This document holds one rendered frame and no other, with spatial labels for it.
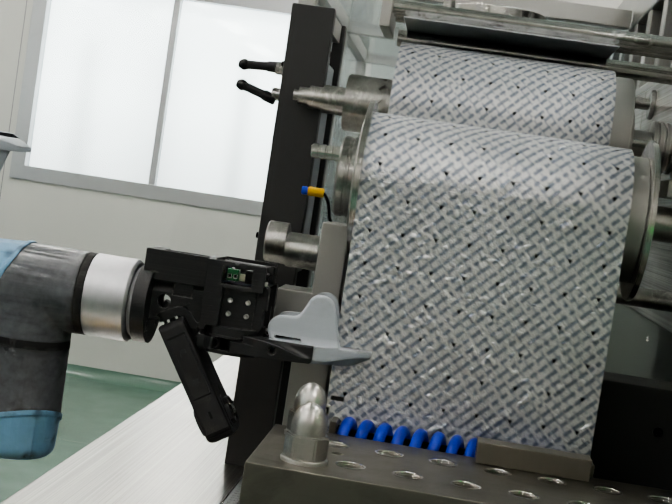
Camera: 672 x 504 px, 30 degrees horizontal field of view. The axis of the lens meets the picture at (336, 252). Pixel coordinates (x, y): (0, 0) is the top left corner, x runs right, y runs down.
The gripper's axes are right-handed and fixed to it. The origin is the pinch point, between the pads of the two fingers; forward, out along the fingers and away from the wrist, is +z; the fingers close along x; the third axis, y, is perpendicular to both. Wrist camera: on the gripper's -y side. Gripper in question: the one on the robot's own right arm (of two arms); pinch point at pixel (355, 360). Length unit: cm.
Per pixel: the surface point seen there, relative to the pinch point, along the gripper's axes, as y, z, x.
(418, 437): -5.2, 6.5, -3.5
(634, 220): 15.9, 22.0, 0.3
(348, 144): 18.9, -3.9, 3.7
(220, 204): -4, -117, 555
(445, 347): 2.4, 7.6, -0.2
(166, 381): -104, -132, 556
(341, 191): 14.6, -3.8, 2.6
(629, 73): 33, 24, 39
